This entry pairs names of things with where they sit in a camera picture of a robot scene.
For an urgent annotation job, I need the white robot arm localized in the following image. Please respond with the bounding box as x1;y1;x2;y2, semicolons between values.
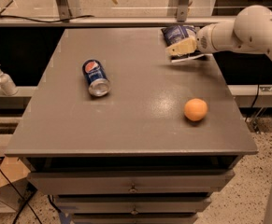
166;6;272;62

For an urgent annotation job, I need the black cable on shelf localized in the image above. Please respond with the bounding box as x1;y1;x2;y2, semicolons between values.
0;14;94;24

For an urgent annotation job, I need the black floor cable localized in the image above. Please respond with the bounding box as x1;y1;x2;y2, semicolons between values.
0;145;44;224

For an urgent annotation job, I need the white pump dispenser bottle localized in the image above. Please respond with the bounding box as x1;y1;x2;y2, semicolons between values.
0;69;18;96

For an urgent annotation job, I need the metal shelf rail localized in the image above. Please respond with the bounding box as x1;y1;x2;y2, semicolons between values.
0;15;236;28

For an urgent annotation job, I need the grey drawer cabinet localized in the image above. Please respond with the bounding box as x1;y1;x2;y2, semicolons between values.
7;28;257;224

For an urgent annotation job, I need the blue pepsi can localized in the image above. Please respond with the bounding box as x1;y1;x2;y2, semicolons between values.
82;59;110;97

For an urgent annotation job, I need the cardboard box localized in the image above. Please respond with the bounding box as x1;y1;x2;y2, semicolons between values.
0;157;30;213

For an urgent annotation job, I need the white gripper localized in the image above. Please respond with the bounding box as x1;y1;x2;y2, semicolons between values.
166;23;221;56

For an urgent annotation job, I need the orange fruit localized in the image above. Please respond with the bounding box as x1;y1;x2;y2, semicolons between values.
184;98;208;121

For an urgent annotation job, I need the blue chip bag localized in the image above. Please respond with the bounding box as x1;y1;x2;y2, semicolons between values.
161;25;204;63

